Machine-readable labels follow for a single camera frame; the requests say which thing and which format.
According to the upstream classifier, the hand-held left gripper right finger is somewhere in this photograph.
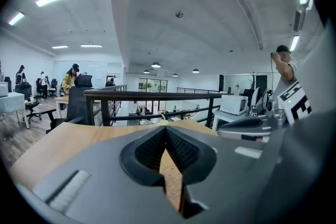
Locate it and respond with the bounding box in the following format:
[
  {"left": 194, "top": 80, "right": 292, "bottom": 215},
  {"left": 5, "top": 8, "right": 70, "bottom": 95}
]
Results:
[{"left": 165, "top": 125, "right": 288, "bottom": 219}]

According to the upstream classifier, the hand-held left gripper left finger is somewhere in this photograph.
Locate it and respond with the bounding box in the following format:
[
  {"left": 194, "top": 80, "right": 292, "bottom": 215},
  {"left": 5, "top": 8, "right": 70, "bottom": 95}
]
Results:
[{"left": 31, "top": 125, "right": 183, "bottom": 224}]

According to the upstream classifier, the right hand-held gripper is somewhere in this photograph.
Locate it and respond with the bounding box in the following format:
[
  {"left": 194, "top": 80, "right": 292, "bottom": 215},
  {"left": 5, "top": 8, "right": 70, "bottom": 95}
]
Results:
[{"left": 217, "top": 80, "right": 313, "bottom": 143}]

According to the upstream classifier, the clear glass cup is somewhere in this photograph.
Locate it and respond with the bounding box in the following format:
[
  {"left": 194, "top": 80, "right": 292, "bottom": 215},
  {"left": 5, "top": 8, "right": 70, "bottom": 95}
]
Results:
[{"left": 271, "top": 108, "right": 287, "bottom": 126}]

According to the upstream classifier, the black door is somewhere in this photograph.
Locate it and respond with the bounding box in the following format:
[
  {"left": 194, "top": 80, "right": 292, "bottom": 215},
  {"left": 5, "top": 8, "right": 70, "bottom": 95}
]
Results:
[{"left": 255, "top": 75, "right": 268, "bottom": 92}]

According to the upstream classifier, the black coat rack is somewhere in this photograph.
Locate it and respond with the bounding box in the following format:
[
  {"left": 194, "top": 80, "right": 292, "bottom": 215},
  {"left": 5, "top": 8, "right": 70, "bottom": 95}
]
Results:
[{"left": 248, "top": 71, "right": 260, "bottom": 90}]

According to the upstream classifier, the white microwave oven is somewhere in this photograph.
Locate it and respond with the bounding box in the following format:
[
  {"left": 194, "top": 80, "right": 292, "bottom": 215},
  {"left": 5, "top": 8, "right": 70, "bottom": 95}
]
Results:
[{"left": 219, "top": 94, "right": 249, "bottom": 116}]

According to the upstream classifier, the black office chair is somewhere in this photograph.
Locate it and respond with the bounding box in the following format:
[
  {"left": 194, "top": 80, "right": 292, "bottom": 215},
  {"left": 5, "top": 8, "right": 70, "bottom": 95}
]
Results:
[
  {"left": 46, "top": 74, "right": 94, "bottom": 134},
  {"left": 49, "top": 78, "right": 58, "bottom": 98},
  {"left": 4, "top": 76, "right": 13, "bottom": 93},
  {"left": 15, "top": 82, "right": 42, "bottom": 124}
]

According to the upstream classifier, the grey ceiling-mounted box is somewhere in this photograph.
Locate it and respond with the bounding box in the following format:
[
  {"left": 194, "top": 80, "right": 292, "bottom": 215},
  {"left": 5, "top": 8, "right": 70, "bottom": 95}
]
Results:
[{"left": 293, "top": 9, "right": 306, "bottom": 33}]

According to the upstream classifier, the wooden table with white legs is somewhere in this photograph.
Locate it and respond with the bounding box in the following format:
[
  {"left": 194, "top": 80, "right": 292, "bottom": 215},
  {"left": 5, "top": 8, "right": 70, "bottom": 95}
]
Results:
[{"left": 54, "top": 94, "right": 102, "bottom": 119}]

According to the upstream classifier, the black metal railing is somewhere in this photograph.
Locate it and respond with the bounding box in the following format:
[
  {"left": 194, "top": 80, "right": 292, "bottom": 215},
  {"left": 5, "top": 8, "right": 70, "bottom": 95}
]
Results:
[
  {"left": 176, "top": 87, "right": 220, "bottom": 94},
  {"left": 83, "top": 83, "right": 224, "bottom": 128}
]

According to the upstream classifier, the table with pale green cloth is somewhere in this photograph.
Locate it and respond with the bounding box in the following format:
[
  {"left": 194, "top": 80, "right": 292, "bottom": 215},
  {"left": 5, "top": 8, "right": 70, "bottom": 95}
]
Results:
[{"left": 0, "top": 91, "right": 30, "bottom": 130}]

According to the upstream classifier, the white box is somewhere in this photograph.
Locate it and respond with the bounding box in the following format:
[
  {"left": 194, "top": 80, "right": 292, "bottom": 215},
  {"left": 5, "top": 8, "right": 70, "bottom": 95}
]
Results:
[{"left": 0, "top": 81, "right": 9, "bottom": 98}]

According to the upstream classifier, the white wall board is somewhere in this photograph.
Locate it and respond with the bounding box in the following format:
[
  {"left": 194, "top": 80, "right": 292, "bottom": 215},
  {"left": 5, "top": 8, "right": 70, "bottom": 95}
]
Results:
[{"left": 54, "top": 60, "right": 109, "bottom": 89}]

